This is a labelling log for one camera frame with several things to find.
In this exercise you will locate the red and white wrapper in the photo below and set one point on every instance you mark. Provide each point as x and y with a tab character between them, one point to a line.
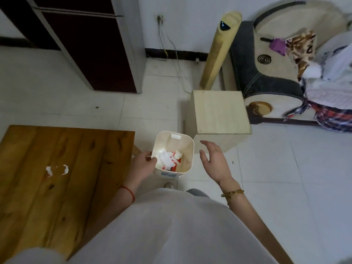
176	162

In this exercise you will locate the person's white shirt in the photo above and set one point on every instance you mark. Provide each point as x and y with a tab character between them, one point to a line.
165	233

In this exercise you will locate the light wooden box stool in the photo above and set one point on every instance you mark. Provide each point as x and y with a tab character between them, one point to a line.
220	112

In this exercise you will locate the pile of white clothes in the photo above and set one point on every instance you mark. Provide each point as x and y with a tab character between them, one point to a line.
332	79

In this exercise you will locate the person's left thumb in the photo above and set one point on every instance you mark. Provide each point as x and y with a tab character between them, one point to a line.
152	160

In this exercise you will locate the person's shoe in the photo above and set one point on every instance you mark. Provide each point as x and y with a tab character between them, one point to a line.
169	185

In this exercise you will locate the person's right thumb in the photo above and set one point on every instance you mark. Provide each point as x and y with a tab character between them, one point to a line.
204	158

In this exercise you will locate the plaid cloth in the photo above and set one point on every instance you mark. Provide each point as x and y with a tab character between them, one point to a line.
330	116

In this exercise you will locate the white paper scrap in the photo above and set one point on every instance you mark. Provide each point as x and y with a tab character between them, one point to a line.
65	169
49	171

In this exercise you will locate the person's left hand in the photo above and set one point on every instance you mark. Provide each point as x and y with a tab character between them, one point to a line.
140	167

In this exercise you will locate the person's right forearm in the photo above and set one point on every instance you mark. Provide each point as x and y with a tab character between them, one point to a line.
253	225

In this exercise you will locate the small white trash bin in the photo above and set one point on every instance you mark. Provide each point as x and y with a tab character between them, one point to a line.
184	145

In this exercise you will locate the crumpled white paper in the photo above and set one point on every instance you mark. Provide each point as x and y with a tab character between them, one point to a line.
165	157

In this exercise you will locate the purple cloth item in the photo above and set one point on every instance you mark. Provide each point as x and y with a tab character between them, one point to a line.
278	45

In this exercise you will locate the yellow tower fan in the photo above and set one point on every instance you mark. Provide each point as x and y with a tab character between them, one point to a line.
217	49

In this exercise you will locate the beige and grey sofa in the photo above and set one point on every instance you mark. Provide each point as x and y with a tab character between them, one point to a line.
264	79

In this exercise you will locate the dark red cabinet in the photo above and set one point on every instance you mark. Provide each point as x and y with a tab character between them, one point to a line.
93	43

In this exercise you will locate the white wall socket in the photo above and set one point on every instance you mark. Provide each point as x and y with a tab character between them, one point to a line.
160	19

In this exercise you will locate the person's right hand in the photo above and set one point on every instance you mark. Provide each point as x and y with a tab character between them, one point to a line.
217	164

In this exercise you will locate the leopard print cloth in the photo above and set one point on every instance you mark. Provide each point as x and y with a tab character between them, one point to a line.
301	49

